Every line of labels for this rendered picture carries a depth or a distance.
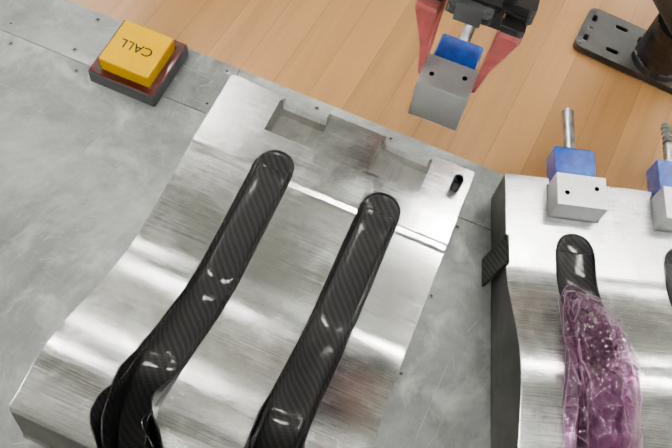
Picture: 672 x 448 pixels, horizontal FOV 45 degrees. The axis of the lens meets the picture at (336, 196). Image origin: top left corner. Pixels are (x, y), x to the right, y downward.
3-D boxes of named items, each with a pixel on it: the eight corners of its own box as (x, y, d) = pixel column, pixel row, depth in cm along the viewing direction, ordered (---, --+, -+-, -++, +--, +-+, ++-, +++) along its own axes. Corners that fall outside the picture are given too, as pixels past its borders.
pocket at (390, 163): (378, 154, 82) (384, 134, 79) (427, 173, 81) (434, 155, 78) (362, 189, 80) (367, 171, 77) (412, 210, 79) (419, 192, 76)
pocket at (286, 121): (282, 115, 83) (283, 94, 80) (329, 134, 83) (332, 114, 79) (263, 149, 81) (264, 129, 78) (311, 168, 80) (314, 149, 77)
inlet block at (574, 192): (536, 121, 89) (553, 93, 84) (581, 127, 89) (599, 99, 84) (540, 227, 83) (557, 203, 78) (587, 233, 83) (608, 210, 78)
